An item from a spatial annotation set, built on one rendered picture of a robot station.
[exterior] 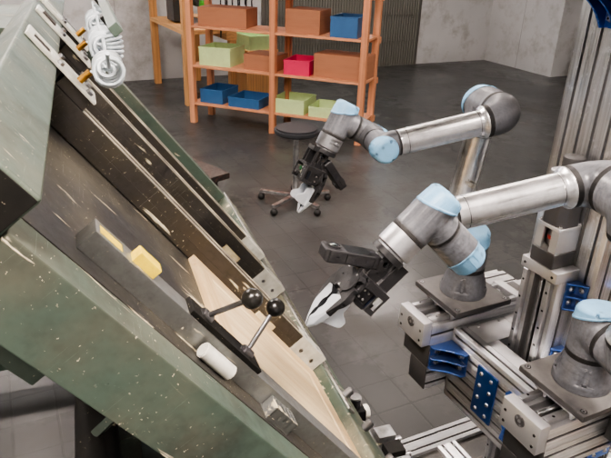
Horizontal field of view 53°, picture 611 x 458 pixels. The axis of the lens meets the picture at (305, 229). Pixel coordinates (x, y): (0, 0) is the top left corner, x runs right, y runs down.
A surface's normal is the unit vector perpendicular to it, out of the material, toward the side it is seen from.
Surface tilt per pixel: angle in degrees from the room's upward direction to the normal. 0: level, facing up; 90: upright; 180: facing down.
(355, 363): 0
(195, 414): 90
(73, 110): 90
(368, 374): 0
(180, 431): 90
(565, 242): 90
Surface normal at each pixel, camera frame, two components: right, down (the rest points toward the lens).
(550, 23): -0.90, 0.16
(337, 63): -0.41, 0.38
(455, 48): 0.43, 0.40
